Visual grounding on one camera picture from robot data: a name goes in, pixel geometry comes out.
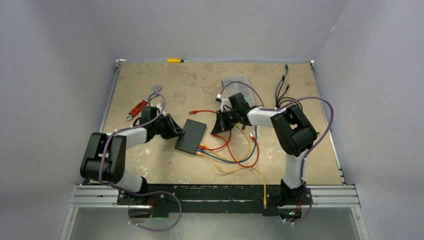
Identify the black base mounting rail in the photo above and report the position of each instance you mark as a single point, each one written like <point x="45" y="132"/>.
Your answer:
<point x="268" y="200"/>

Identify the aluminium frame rail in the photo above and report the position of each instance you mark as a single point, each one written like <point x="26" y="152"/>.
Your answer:
<point x="100" y="196"/>

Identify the yellow handled screwdriver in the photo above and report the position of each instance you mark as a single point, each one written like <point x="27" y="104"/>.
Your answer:
<point x="175" y="60"/>

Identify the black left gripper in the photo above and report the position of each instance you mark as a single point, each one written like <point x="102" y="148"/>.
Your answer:
<point x="171" y="127"/>

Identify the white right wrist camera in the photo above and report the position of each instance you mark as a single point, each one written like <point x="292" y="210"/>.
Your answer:
<point x="222" y="101"/>

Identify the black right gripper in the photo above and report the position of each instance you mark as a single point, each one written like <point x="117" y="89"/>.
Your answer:
<point x="221" y="125"/>

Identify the black network switch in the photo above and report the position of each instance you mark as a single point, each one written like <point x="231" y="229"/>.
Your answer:
<point x="192" y="137"/>

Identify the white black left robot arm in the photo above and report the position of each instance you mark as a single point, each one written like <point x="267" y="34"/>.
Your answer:
<point x="104" y="159"/>

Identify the clear plastic parts box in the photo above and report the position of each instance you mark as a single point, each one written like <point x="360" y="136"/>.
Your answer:
<point x="239" y="87"/>

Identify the red handled adjustable wrench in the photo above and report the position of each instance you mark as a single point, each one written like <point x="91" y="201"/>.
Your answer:
<point x="137" y="109"/>

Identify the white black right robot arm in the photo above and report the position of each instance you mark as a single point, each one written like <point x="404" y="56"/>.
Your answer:
<point x="295" y="134"/>

